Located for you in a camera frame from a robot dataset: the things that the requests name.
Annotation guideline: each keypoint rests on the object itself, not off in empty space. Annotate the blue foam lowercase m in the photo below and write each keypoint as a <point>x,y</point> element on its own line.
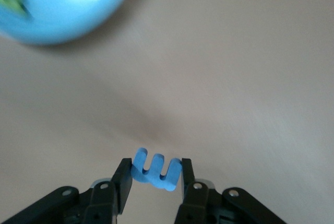
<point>154,174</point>

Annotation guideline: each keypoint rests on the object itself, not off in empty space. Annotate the blue plate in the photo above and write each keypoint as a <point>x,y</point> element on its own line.
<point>65,7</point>

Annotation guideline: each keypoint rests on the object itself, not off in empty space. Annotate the brown table cloth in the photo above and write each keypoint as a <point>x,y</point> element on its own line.
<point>208,77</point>

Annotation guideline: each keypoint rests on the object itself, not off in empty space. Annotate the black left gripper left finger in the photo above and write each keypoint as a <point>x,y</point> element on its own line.
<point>104,203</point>

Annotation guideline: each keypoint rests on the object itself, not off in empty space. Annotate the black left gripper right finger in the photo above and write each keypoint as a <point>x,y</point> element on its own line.
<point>198,203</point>

